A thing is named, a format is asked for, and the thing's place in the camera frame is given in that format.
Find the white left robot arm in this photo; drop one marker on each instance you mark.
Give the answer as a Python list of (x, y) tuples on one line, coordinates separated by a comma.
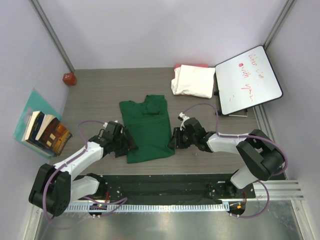
[(56, 186)]

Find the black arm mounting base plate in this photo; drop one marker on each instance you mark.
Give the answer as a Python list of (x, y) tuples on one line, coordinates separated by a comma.
[(172, 189)]

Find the folded white t shirt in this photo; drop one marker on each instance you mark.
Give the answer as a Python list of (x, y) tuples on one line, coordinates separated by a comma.
[(209, 77)]

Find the white slotted cable duct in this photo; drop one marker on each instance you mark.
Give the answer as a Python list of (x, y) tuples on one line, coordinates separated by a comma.
[(89, 207)]

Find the white dry-erase board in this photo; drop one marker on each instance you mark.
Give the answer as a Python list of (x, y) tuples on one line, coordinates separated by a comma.
[(246, 80)]

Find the green t shirt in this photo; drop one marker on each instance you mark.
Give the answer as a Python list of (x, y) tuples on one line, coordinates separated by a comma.
[(149, 124)]

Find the stack of books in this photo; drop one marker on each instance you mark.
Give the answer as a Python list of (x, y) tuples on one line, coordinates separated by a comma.
[(46, 134)]

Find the teal plastic folder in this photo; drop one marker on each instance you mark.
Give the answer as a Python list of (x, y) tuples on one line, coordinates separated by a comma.
[(35, 102)]

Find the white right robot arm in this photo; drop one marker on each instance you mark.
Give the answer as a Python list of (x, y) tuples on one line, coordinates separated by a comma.
[(261, 156)]

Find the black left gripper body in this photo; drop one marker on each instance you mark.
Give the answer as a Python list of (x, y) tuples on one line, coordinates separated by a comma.
[(120, 147)]

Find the red cube block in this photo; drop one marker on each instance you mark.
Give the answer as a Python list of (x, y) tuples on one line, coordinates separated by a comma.
[(69, 79)]

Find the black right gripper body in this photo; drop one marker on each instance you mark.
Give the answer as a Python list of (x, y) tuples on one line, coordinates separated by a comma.
[(189, 139)]

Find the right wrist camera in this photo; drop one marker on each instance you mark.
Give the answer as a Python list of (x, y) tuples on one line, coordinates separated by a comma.
[(183, 117)]

